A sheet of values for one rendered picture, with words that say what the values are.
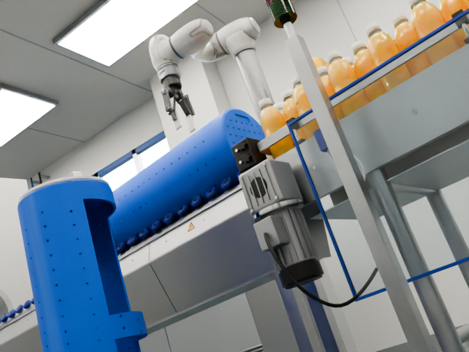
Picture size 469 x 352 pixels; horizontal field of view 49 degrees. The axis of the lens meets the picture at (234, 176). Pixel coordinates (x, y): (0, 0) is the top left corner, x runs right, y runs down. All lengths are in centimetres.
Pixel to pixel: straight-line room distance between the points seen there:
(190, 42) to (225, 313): 209
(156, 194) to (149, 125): 401
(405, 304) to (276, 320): 120
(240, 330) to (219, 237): 191
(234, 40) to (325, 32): 254
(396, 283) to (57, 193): 94
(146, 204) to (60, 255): 58
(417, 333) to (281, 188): 47
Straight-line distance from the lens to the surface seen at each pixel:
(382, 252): 117
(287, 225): 132
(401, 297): 117
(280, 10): 139
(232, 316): 363
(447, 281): 441
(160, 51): 218
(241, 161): 155
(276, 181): 134
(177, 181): 187
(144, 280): 202
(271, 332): 233
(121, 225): 211
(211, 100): 510
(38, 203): 157
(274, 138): 153
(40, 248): 154
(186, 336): 386
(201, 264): 183
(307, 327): 163
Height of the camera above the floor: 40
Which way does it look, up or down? 19 degrees up
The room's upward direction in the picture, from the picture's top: 19 degrees counter-clockwise
